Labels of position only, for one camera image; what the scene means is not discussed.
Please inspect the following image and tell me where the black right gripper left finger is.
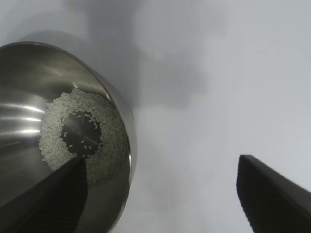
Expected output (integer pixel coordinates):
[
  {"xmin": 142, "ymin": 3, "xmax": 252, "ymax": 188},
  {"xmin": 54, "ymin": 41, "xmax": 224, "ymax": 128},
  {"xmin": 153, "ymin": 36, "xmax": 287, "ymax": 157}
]
[{"xmin": 0, "ymin": 157, "xmax": 88, "ymax": 233}]

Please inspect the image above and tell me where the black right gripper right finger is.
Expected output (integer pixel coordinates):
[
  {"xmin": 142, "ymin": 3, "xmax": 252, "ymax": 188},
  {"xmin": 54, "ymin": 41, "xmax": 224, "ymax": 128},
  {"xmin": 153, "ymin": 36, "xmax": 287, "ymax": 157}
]
[{"xmin": 236, "ymin": 154, "xmax": 311, "ymax": 233}]

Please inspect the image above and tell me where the white uncooked rice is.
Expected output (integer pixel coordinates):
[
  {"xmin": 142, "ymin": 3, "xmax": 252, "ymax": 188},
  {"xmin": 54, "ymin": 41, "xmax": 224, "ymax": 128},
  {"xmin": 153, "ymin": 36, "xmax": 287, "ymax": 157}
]
[{"xmin": 38, "ymin": 86, "xmax": 129, "ymax": 189}]

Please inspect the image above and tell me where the stainless steel mixing bowl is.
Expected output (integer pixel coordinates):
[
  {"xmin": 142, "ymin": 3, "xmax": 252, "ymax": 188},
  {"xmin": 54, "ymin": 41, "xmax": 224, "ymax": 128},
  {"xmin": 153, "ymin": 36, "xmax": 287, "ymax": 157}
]
[{"xmin": 0, "ymin": 41, "xmax": 138, "ymax": 233}]

